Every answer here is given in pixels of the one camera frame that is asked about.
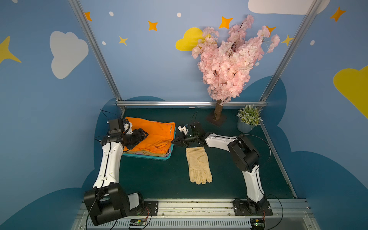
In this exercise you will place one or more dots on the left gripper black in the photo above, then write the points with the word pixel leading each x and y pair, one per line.
pixel 137 137

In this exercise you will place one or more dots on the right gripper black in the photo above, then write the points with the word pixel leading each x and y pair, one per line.
pixel 187 139

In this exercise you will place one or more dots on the orange pants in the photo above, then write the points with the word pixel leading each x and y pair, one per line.
pixel 137 122

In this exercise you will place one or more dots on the teal plastic basket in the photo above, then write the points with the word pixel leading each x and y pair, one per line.
pixel 157 143

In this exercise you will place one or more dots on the khaki pants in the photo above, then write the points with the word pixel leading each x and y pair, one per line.
pixel 147 153

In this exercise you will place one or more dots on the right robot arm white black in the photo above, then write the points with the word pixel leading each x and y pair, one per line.
pixel 245 157

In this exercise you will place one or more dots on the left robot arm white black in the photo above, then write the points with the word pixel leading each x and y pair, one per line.
pixel 108 201

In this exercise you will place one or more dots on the cream folded shorts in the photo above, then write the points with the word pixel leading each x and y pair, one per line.
pixel 198 165

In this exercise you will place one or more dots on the small potted green plant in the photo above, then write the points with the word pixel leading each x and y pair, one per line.
pixel 248 118

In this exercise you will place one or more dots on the pink cherry blossom tree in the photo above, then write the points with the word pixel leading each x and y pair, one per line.
pixel 226 67

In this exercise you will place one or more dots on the left controller board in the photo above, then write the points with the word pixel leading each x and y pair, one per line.
pixel 137 223

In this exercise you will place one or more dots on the controller board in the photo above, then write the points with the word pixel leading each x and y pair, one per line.
pixel 137 223
pixel 257 224

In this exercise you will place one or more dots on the right controller board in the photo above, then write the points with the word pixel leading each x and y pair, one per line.
pixel 257 224

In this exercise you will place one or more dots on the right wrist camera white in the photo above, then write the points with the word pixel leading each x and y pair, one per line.
pixel 183 129

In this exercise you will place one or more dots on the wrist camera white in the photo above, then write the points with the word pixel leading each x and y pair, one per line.
pixel 127 127
pixel 183 129

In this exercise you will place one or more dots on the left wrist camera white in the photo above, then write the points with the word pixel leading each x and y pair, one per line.
pixel 127 127

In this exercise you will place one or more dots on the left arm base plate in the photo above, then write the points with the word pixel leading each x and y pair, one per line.
pixel 148 206

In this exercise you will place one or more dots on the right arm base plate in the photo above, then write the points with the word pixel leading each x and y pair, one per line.
pixel 245 208

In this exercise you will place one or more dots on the aluminium front rail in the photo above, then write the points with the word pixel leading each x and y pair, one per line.
pixel 210 214

